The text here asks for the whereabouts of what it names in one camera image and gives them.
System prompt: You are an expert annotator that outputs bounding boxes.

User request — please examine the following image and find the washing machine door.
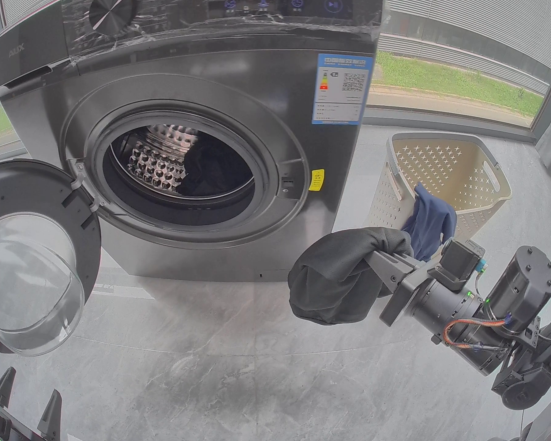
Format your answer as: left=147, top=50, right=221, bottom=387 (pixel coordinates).
left=0, top=158, right=103, bottom=357

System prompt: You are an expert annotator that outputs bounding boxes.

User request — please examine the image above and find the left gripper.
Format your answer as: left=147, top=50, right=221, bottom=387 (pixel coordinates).
left=0, top=367, right=63, bottom=441

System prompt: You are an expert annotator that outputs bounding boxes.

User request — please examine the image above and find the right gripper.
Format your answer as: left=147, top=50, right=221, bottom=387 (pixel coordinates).
left=369, top=250, right=507, bottom=376

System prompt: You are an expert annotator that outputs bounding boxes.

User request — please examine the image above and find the dark blue garment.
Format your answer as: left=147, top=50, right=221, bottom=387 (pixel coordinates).
left=401, top=183, right=458, bottom=263

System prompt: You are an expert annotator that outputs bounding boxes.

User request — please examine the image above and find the grey washing machine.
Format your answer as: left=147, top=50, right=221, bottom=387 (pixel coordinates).
left=0, top=0, right=389, bottom=284

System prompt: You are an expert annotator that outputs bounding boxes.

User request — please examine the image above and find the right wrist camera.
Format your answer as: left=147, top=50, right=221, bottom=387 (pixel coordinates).
left=433, top=239, right=487, bottom=293

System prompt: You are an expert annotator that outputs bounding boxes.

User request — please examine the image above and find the black garment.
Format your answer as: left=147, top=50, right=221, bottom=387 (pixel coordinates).
left=287, top=226, right=415, bottom=325

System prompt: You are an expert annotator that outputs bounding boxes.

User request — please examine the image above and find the cream laundry basket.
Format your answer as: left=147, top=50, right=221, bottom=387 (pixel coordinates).
left=369, top=132, right=513, bottom=265

